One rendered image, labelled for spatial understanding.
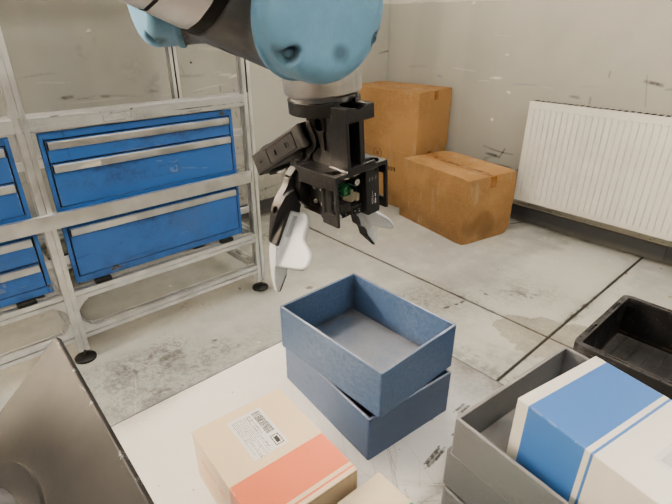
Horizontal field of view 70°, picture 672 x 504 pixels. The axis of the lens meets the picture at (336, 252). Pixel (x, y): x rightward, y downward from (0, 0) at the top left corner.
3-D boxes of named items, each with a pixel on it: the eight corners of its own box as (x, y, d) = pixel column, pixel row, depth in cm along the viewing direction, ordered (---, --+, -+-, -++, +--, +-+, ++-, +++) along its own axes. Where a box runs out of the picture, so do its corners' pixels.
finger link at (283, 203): (266, 242, 49) (299, 163, 48) (258, 238, 50) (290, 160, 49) (298, 252, 52) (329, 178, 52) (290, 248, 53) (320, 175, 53)
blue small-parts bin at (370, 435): (286, 377, 75) (284, 341, 72) (359, 342, 84) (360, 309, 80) (367, 461, 61) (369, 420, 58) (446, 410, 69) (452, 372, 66)
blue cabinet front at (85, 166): (76, 283, 179) (35, 133, 155) (241, 232, 222) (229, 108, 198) (78, 286, 177) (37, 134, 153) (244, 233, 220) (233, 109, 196)
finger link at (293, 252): (282, 304, 47) (318, 219, 47) (250, 282, 51) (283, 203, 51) (304, 308, 50) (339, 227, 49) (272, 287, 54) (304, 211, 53)
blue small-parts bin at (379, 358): (281, 345, 71) (279, 305, 68) (352, 308, 81) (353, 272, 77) (379, 419, 58) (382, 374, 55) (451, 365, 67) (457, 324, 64)
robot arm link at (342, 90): (263, 51, 44) (329, 41, 49) (270, 101, 47) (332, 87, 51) (313, 56, 39) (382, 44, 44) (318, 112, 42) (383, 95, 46)
